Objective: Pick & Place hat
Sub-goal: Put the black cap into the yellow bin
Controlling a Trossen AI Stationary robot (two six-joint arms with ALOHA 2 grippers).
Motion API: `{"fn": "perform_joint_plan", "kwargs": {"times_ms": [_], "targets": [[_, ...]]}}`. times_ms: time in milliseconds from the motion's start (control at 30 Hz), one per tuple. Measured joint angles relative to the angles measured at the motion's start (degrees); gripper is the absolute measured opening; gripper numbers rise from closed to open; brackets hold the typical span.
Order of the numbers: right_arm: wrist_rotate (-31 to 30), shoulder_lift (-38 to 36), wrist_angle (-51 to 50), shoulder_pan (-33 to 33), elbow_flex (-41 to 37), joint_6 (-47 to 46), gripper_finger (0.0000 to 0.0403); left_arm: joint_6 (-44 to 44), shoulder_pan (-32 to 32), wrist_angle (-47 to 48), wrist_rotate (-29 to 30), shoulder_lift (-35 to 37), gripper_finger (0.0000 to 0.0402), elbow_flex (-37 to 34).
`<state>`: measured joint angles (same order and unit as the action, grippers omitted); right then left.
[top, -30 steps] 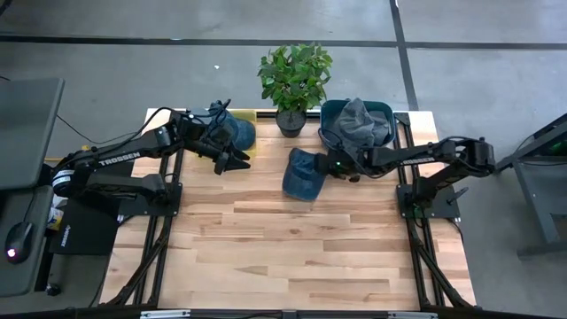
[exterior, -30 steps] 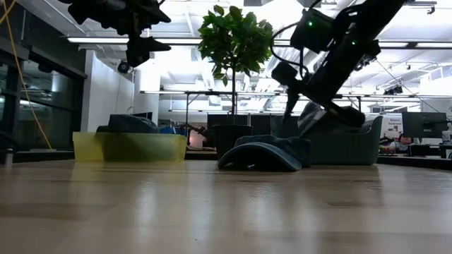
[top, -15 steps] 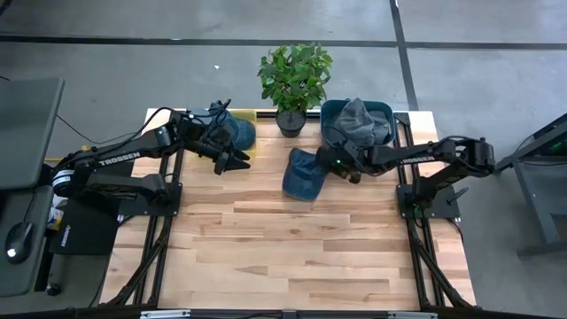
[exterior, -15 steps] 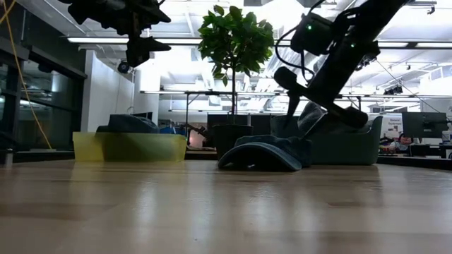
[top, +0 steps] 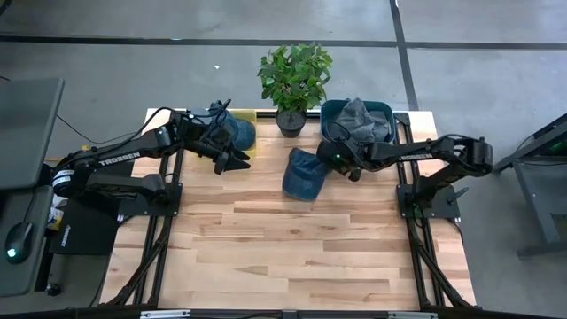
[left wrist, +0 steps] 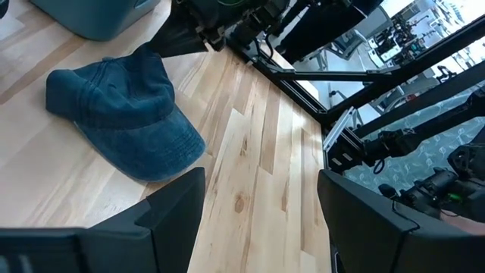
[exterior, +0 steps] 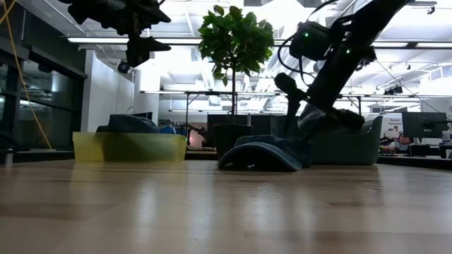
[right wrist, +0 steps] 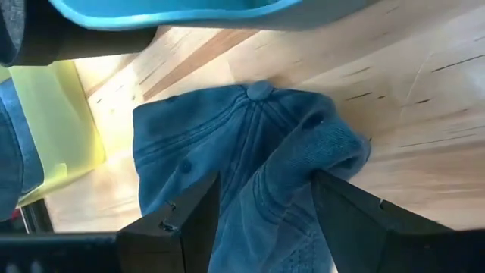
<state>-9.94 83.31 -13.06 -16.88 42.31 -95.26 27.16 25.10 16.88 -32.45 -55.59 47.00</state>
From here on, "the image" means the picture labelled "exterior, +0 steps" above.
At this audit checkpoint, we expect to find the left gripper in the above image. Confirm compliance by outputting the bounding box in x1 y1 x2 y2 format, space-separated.
66 0 172 68

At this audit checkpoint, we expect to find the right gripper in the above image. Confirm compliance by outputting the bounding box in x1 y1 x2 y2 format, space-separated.
274 33 377 140

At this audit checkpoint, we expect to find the slate grey cap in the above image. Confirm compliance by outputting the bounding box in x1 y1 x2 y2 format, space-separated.
297 103 329 138

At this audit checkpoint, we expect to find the blue denim cap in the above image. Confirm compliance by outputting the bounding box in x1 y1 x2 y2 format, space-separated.
217 133 314 173

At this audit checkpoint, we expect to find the navy blue cap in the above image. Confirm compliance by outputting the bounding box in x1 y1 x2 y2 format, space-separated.
95 113 160 134

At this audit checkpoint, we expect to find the long ceiling light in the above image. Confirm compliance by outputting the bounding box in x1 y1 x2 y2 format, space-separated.
370 41 452 49
66 37 202 45

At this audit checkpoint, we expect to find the blue-grey plastic bin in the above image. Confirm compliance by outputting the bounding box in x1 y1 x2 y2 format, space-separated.
270 114 384 167

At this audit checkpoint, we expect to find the potted green plant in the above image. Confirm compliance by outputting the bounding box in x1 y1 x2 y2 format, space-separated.
196 4 275 160

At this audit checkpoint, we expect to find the white printed sign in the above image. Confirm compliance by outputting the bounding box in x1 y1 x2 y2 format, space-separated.
384 116 403 139

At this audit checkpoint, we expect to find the person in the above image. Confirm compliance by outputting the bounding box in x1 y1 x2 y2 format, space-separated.
379 135 416 153

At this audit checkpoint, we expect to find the black computer monitor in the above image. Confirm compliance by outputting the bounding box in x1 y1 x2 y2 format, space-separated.
401 111 448 139

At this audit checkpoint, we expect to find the yellow translucent plastic bin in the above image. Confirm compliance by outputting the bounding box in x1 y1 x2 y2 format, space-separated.
72 131 188 163

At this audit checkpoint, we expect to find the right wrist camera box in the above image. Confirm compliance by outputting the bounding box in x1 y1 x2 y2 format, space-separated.
288 20 333 61

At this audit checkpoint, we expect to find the yellow hanging power cable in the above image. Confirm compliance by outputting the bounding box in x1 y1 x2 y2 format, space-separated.
0 0 53 150

